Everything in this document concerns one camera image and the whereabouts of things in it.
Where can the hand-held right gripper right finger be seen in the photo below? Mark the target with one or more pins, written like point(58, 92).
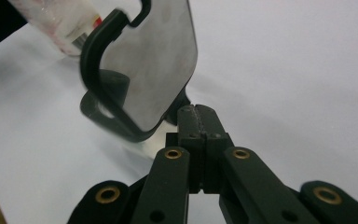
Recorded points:
point(245, 180)

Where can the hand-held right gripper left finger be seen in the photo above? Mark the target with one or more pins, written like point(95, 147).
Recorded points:
point(167, 180)

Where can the clear bag with red print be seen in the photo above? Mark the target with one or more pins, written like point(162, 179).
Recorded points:
point(62, 21)

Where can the white table cover sheet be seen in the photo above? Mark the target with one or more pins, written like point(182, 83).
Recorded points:
point(292, 77)

